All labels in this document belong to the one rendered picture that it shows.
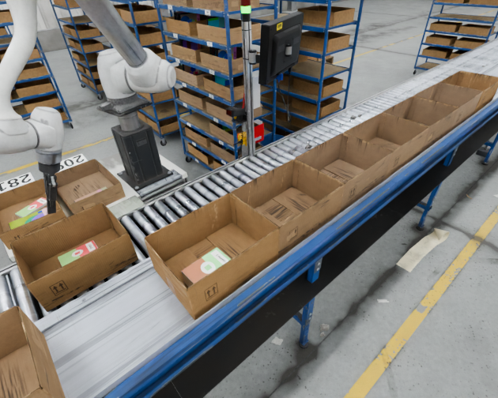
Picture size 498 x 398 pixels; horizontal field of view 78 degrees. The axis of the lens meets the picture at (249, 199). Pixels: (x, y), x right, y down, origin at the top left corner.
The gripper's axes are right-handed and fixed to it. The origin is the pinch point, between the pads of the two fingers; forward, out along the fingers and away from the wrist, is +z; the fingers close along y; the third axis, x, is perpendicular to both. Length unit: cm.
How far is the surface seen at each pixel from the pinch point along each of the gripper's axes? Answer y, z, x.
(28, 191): 58, 22, -1
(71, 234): 0.6, 17.3, -7.7
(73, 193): 45, 20, -21
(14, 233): 20.5, 24.1, 11.2
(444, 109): -71, -74, -201
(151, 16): 201, -89, -135
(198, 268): -67, -5, -30
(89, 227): 0.7, 15.3, -15.6
